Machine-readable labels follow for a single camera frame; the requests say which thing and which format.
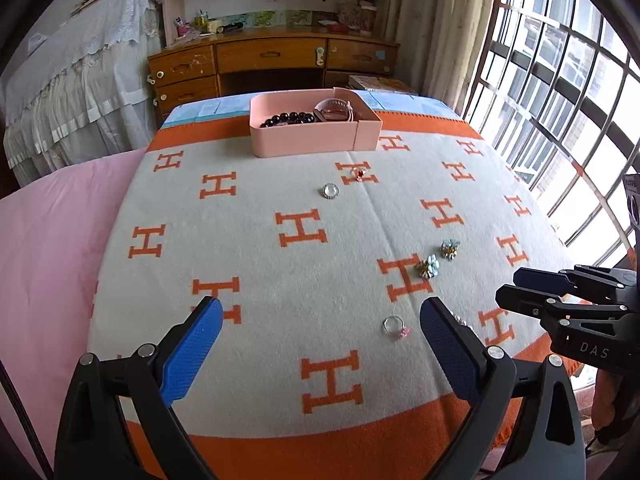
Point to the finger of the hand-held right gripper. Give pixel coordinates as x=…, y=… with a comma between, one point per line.
x=545, y=278
x=525, y=297

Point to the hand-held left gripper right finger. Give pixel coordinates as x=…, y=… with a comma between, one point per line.
x=450, y=355

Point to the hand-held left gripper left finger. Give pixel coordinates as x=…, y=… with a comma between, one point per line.
x=192, y=355

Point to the gold pearl pin brooch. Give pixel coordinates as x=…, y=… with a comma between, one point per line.
x=459, y=319

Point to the pink storage box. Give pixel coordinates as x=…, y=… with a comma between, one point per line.
x=305, y=140

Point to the pink smartwatch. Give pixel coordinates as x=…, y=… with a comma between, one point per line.
x=332, y=112

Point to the person's right hand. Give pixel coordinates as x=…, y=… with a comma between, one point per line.
x=606, y=400

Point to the teal flower gold brooch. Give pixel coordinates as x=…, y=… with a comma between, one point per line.
x=448, y=249

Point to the light blue flower brooch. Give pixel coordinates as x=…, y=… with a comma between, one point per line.
x=427, y=266

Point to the orange grey patterned blanket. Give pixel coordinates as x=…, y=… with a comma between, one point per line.
x=250, y=260

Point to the pink bedsheet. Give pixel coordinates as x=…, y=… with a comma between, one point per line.
x=45, y=260

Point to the window grille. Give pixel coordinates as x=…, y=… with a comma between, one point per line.
x=550, y=85

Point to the round crystal brooch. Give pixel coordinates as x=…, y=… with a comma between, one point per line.
x=330, y=191

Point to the light blue printed sheet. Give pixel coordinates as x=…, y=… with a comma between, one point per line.
x=210, y=107

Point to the stack of picture books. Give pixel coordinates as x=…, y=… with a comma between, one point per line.
x=380, y=84

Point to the beige curtain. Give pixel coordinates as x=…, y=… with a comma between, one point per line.
x=435, y=25

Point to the white lace cover cloth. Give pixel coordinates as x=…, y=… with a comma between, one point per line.
x=75, y=75

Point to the wooden desk with drawers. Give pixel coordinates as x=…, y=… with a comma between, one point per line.
x=270, y=55

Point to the white drawer lock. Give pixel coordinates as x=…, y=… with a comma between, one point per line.
x=320, y=57

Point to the floral storage box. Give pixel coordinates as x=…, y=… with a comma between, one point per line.
x=357, y=17

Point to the black flashlight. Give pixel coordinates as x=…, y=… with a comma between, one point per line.
x=233, y=25

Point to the pen holder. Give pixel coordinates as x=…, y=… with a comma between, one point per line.
x=201, y=22

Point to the wooden bookshelf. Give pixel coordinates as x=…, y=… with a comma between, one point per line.
x=172, y=15

